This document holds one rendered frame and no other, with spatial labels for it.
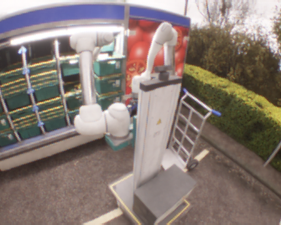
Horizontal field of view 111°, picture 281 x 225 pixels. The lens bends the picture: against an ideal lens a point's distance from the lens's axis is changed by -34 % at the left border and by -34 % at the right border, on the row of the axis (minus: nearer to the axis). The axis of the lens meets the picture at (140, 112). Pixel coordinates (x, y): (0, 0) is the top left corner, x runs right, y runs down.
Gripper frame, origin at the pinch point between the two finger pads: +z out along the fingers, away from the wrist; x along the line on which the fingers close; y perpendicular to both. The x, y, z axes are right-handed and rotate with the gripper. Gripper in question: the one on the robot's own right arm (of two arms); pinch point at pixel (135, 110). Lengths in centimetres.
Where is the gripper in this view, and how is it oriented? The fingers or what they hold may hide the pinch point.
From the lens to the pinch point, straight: 154.9
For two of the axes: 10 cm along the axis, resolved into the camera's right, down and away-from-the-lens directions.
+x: 7.8, -2.8, 5.5
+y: 6.2, 4.6, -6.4
